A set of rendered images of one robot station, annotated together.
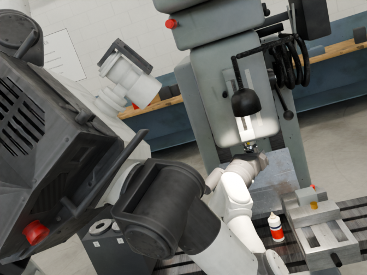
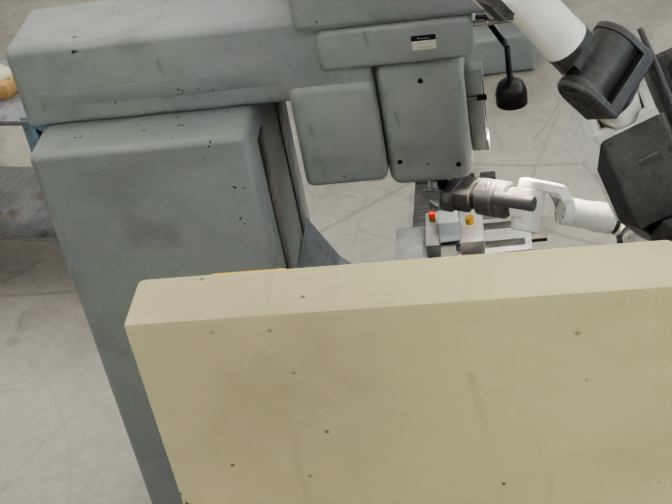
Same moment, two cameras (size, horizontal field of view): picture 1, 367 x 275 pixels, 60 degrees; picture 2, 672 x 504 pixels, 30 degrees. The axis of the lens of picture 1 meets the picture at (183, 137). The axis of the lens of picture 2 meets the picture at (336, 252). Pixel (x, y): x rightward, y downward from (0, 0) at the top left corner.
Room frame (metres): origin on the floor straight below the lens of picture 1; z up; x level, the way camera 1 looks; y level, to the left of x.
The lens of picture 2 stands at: (1.24, 2.30, 2.87)
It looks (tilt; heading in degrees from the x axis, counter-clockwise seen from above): 35 degrees down; 270
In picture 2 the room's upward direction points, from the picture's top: 11 degrees counter-clockwise
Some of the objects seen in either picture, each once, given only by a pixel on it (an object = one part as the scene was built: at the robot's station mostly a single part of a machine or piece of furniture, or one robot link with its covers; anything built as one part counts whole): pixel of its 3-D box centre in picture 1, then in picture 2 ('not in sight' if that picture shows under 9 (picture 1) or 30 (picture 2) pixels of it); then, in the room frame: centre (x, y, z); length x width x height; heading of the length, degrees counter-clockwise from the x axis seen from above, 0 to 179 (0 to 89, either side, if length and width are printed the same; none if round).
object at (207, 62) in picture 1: (234, 88); (425, 102); (0.98, -0.20, 1.47); 0.21 x 0.19 x 0.32; 79
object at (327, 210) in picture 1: (313, 214); (471, 230); (0.89, -0.33, 1.00); 0.15 x 0.06 x 0.04; 81
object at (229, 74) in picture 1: (238, 103); (477, 106); (0.86, -0.18, 1.45); 0.04 x 0.04 x 0.21; 79
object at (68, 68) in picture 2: not in sight; (196, 49); (1.46, -0.30, 1.66); 0.80 x 0.23 x 0.20; 169
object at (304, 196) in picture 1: (307, 199); (449, 225); (0.94, -0.34, 1.03); 0.06 x 0.05 x 0.06; 81
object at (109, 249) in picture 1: (121, 245); not in sight; (1.06, 0.36, 1.01); 0.22 x 0.12 x 0.20; 72
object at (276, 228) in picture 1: (275, 225); not in sight; (0.94, -0.21, 0.97); 0.04 x 0.04 x 0.11
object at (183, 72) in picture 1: (260, 185); (227, 348); (1.58, -0.32, 0.78); 0.50 x 0.47 x 1.56; 169
